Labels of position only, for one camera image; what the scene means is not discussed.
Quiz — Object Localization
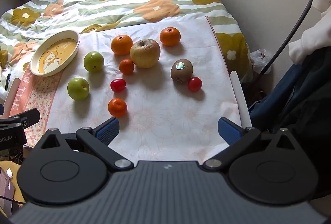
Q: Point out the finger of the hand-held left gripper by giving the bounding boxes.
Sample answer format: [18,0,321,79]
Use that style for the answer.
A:
[0,108,41,131]

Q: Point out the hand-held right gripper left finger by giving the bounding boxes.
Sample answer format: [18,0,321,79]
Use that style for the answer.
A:
[34,117,135,173]

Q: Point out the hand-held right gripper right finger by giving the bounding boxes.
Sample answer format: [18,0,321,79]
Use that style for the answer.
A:
[202,117,298,171]

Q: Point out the red cherry tomato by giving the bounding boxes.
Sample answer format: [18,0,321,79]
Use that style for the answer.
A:
[110,78,127,92]
[187,77,203,92]

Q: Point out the green apple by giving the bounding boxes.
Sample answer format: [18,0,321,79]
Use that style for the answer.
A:
[83,51,104,73]
[67,77,90,100]

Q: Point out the cream and yellow oval plate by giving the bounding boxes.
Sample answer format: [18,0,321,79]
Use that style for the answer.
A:
[30,30,80,77]

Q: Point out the brown kiwi with green sticker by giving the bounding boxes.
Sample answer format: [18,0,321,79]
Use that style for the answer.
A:
[170,59,193,84]

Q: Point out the yellow apple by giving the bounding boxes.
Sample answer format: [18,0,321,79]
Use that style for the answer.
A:
[130,39,161,69]

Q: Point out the blue jeans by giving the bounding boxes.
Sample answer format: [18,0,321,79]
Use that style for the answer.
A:
[248,64,302,131]

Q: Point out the white plastic bag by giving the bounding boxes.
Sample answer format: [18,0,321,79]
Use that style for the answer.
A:
[249,49,272,74]

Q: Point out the black garment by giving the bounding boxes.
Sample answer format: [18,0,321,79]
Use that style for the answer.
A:
[279,48,331,199]

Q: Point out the white garment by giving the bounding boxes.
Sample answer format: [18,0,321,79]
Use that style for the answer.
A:
[288,0,331,65]

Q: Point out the black cable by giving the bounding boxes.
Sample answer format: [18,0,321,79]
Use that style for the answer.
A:
[259,0,314,75]

